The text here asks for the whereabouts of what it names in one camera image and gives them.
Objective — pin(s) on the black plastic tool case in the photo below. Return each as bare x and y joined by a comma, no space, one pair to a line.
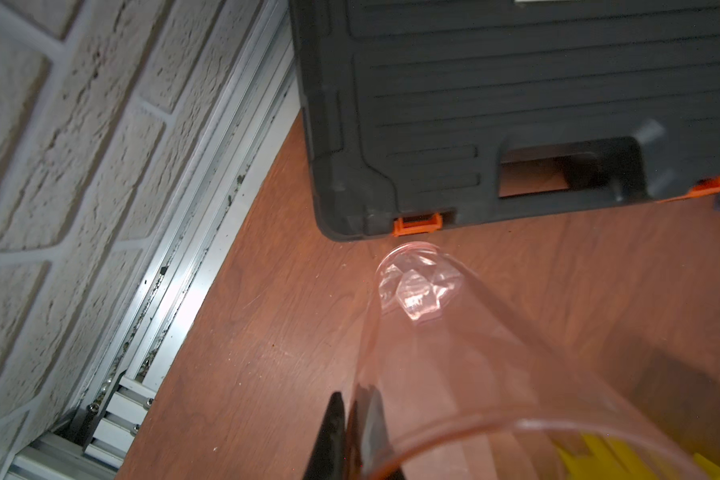
485,111

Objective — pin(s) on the pink translucent cup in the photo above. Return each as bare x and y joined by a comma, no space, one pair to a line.
484,393

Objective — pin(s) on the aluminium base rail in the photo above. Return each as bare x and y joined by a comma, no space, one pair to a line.
235,155

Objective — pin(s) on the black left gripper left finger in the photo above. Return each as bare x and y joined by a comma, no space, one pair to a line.
327,458

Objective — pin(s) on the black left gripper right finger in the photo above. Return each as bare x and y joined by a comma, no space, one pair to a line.
377,426

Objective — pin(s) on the yellow plastic bin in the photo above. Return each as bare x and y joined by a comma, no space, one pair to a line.
590,456

